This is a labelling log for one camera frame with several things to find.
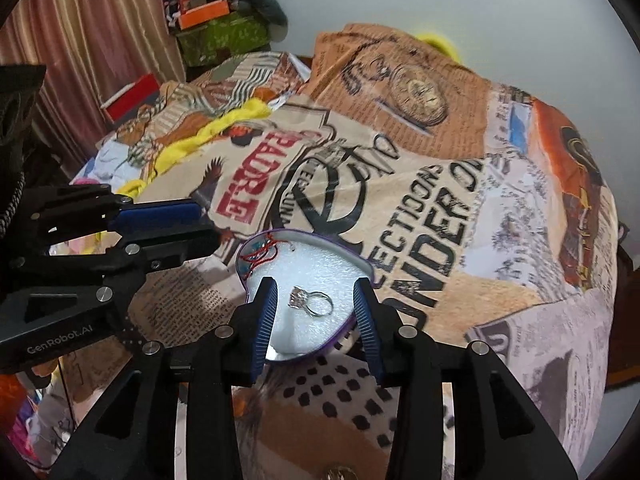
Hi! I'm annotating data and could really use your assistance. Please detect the silver gemstone ring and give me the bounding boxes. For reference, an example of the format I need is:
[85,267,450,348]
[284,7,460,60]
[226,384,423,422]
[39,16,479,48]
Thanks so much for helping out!
[286,285,335,319]

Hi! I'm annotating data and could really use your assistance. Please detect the red string bracelet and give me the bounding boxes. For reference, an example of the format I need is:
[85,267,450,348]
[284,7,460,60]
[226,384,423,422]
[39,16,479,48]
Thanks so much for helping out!
[236,233,296,281]

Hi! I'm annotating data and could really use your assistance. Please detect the purple heart-shaped jewelry box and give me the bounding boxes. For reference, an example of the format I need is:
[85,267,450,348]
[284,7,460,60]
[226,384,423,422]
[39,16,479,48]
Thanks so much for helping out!
[235,229,374,362]

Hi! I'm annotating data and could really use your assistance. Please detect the red and white box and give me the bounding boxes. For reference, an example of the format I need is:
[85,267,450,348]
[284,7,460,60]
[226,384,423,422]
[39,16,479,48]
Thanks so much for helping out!
[101,74,160,125]

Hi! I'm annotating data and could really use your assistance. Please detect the newspaper print bed blanket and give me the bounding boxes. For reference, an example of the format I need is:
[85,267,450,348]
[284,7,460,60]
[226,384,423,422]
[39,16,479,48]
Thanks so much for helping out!
[69,22,622,480]

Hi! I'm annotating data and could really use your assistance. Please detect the yellow cloth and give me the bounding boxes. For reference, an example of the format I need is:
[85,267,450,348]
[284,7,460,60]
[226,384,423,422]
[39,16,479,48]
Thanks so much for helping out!
[116,98,271,198]

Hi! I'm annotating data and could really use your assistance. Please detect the striped red curtain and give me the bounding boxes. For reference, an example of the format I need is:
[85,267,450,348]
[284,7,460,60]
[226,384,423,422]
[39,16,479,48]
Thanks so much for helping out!
[1,0,186,174]

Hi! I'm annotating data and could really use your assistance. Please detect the orange shoe box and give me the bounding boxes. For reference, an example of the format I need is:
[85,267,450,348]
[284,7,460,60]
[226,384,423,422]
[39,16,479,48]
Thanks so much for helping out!
[178,0,230,30]

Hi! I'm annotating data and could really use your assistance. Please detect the dark green plush pillow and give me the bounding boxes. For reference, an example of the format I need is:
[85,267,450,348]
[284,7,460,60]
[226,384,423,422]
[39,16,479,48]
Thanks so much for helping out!
[232,0,288,42]

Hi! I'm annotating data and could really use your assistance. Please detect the yellow curved headrest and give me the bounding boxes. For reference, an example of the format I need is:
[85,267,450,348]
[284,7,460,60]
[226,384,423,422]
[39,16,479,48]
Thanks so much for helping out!
[416,32,461,63]

